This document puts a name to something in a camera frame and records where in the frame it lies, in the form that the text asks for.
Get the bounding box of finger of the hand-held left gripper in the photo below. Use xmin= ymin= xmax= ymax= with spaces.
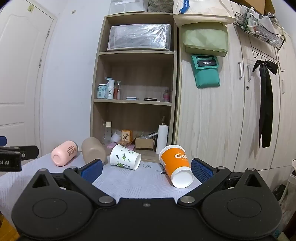
xmin=0 ymin=145 xmax=39 ymax=161

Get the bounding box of white tube bottle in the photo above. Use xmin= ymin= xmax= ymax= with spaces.
xmin=107 ymin=79 xmax=115 ymax=100

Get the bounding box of clear tall bottle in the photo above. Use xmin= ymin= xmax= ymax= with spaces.
xmin=105 ymin=121 xmax=112 ymax=145

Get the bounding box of white door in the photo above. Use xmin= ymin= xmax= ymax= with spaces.
xmin=0 ymin=0 xmax=57 ymax=160

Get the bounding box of plastic-wrapped grey storage box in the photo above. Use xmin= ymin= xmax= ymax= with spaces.
xmin=107 ymin=23 xmax=173 ymax=52

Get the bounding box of light wooden wardrobe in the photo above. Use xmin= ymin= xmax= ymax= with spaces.
xmin=173 ymin=22 xmax=296 ymax=171

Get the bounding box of black wire hook rack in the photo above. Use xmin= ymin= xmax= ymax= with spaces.
xmin=248 ymin=35 xmax=285 ymax=73

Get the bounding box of pink small bottle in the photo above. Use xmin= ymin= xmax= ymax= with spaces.
xmin=162 ymin=87 xmax=171 ymax=103

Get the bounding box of pink cup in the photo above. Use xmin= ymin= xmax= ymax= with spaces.
xmin=51 ymin=140 xmax=80 ymax=167

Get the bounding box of small cardboard box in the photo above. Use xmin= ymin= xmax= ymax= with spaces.
xmin=134 ymin=137 xmax=155 ymax=151

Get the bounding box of white quilted table cover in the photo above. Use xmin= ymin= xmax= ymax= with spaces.
xmin=0 ymin=150 xmax=204 ymax=217

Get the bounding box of teal label jar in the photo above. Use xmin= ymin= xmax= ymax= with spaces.
xmin=97 ymin=84 xmax=108 ymax=100

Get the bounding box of orange paper cup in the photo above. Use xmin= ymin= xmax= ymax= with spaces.
xmin=159 ymin=144 xmax=194 ymax=189

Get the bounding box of white paper towel roll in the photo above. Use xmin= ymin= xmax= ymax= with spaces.
xmin=156 ymin=124 xmax=169 ymax=155

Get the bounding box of white floral paper cup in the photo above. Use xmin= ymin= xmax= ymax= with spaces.
xmin=109 ymin=144 xmax=142 ymax=171

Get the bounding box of yellow printed box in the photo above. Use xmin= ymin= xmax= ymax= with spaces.
xmin=121 ymin=129 xmax=134 ymax=143

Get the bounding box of teal Redmi box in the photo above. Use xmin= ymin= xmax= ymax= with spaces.
xmin=191 ymin=54 xmax=221 ymax=89

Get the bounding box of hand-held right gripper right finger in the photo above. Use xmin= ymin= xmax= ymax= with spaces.
xmin=178 ymin=158 xmax=267 ymax=206

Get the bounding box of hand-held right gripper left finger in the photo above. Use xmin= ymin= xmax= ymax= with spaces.
xmin=30 ymin=159 xmax=116 ymax=207

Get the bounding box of beige cup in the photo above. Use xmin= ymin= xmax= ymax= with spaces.
xmin=81 ymin=137 xmax=107 ymax=164

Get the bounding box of pink sticky note pad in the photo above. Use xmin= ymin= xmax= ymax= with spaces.
xmin=107 ymin=143 xmax=135 ymax=150

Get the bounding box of wooden shelf unit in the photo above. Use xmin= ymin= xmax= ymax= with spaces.
xmin=90 ymin=13 xmax=179 ymax=163

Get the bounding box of black ribbon bow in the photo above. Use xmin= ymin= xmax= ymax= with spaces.
xmin=252 ymin=59 xmax=279 ymax=148

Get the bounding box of cream canvas tote bag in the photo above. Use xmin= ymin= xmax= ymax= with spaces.
xmin=172 ymin=0 xmax=236 ymax=27

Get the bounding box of black wire basket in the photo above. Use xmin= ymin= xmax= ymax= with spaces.
xmin=233 ymin=11 xmax=285 ymax=50

